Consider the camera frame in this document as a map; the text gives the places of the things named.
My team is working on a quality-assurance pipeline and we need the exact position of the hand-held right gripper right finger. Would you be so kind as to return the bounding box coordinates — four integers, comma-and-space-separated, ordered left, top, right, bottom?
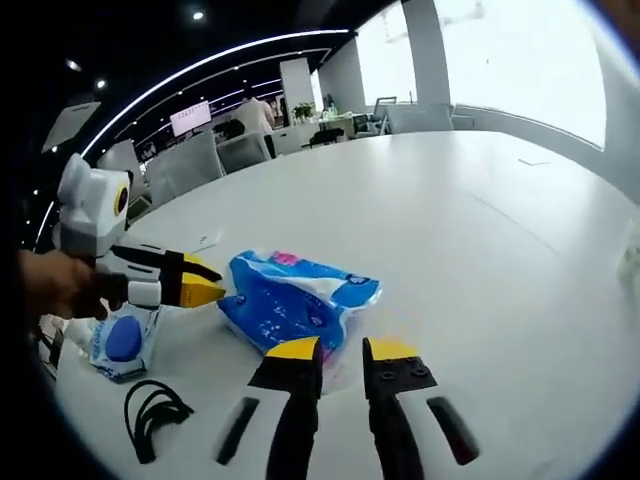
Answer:
362, 335, 501, 480

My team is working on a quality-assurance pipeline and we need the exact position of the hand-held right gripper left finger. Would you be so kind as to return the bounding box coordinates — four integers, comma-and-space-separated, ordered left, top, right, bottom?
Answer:
197, 335, 325, 480

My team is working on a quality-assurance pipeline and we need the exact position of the white wet wipes pack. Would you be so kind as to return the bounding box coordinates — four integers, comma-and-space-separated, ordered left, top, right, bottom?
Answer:
88, 304, 162, 385

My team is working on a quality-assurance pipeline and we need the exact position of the blue tissue pack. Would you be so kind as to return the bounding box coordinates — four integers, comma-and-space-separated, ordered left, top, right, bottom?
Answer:
215, 248, 384, 386

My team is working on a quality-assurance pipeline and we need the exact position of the black cable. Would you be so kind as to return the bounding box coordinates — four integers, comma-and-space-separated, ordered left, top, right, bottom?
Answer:
123, 379, 195, 464

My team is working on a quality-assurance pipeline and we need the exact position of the person's left hand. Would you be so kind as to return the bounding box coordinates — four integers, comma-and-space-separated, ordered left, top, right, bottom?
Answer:
17, 248, 114, 321

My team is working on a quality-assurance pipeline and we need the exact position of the ceiling air conditioner unit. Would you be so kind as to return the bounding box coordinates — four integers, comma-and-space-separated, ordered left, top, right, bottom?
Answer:
42, 102, 101, 154

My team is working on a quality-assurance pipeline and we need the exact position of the large grey mesh chair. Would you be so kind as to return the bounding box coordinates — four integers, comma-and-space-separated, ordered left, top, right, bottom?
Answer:
147, 133, 225, 204

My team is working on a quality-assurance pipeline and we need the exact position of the long curved ceiling light strip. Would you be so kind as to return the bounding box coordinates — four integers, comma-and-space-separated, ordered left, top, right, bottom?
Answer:
82, 27, 351, 156

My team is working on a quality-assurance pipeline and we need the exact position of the black stool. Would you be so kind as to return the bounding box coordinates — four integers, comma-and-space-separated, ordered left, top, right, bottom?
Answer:
308, 128, 346, 147

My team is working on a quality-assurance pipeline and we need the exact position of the mesh-back office chair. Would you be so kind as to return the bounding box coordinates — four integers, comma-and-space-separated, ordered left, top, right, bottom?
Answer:
374, 96, 401, 135

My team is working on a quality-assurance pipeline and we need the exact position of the narrow window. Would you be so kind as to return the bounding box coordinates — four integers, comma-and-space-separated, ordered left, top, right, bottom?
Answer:
357, 0, 419, 106

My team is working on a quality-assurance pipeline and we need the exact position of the large window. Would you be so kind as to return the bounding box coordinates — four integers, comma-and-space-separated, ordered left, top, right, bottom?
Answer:
434, 0, 609, 151

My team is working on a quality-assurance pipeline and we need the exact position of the wall screen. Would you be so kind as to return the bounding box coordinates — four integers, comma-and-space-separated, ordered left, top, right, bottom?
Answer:
169, 102, 212, 136

